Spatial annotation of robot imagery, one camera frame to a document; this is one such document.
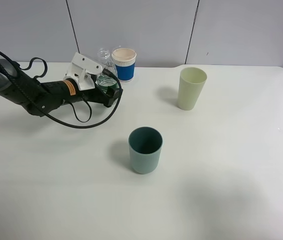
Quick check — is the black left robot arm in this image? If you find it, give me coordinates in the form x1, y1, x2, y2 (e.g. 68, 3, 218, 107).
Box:
0, 51, 122, 117

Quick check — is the tall pale yellow cup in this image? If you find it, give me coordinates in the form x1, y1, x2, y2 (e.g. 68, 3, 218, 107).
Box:
177, 67, 207, 111

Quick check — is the blue sleeved paper cup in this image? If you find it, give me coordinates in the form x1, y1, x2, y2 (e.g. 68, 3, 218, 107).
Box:
111, 47, 137, 82

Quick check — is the clear bottle green label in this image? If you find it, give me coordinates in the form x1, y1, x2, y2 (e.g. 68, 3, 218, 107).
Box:
96, 48, 118, 93

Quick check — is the short teal cup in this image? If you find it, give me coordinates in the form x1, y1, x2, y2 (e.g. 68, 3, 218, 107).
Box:
128, 126, 163, 175

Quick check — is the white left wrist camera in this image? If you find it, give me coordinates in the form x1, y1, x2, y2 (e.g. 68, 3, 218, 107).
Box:
63, 52, 104, 91

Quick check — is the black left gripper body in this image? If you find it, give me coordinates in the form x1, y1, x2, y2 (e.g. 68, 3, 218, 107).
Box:
40, 79, 107, 110

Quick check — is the black left camera cable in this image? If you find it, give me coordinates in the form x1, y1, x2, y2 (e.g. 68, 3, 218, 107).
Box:
18, 57, 121, 130

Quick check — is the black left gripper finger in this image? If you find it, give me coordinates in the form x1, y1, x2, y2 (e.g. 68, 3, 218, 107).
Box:
103, 87, 123, 108

